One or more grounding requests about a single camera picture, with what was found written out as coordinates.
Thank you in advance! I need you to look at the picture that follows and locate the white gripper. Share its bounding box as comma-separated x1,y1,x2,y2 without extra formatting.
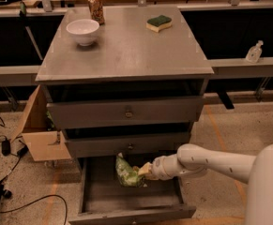
138,155,182,181

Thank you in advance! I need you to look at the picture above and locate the green jalapeno chip bag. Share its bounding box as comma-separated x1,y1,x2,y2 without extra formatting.
115,153,144,188

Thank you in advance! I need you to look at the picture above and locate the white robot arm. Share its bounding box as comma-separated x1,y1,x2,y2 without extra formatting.
139,143,273,225

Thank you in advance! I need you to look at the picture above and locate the middle grey drawer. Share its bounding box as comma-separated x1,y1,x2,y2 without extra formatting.
66,132,190,158

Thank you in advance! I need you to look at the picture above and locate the open bottom grey drawer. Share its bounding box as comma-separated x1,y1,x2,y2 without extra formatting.
68,156,196,225

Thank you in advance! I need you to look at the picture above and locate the top grey drawer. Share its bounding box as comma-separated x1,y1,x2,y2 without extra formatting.
47,97,204,129

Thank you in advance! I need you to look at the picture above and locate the grey wooden drawer cabinet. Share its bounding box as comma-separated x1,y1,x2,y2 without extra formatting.
35,5,215,161

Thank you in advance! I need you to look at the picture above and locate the open cardboard box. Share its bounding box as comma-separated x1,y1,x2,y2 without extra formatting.
10,86,71,161

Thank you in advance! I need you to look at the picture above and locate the black power adapter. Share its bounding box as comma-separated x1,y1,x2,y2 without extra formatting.
1,140,11,156

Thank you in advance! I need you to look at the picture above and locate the green yellow sponge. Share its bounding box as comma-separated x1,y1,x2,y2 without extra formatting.
146,15,172,33

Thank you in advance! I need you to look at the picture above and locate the white ceramic bowl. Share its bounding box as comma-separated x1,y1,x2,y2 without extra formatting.
66,19,99,46

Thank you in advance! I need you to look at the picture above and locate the clear soap dispenser bottle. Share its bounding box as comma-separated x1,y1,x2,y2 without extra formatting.
246,40,264,63

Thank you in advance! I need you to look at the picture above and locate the patterned drink can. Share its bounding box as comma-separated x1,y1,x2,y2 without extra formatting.
87,0,105,24

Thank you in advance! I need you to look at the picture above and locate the black floor cable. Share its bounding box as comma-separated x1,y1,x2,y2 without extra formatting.
0,103,68,225

